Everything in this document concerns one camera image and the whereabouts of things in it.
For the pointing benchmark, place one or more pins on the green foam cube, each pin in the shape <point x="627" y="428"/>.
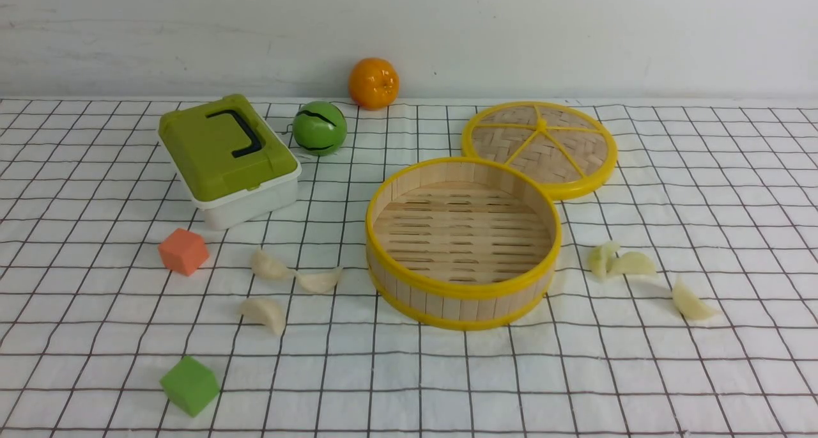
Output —
<point x="190" y="385"/>

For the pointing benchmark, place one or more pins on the orange foam cube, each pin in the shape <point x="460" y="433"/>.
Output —
<point x="183" y="252"/>

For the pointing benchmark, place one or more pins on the pale green dumpling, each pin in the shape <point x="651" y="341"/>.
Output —
<point x="599" y="257"/>
<point x="634" y="263"/>

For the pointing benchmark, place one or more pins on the white dumpling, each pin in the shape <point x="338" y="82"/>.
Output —
<point x="319" y="282"/>
<point x="266" y="312"/>
<point x="268" y="267"/>

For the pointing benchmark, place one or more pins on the pale yellow dumpling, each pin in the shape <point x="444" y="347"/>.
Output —
<point x="688" y="304"/>

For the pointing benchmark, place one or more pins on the orange toy fruit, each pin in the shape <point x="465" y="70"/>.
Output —
<point x="373" y="83"/>

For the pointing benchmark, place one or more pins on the green watermelon ball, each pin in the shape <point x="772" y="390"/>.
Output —
<point x="319" y="127"/>

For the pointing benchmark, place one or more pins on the yellow bamboo steamer tray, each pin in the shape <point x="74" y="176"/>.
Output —
<point x="462" y="243"/>

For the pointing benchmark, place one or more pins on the yellow bamboo steamer lid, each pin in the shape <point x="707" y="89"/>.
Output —
<point x="567" y="152"/>

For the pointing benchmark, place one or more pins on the green and white lunch box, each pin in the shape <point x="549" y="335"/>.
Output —
<point x="232" y="163"/>

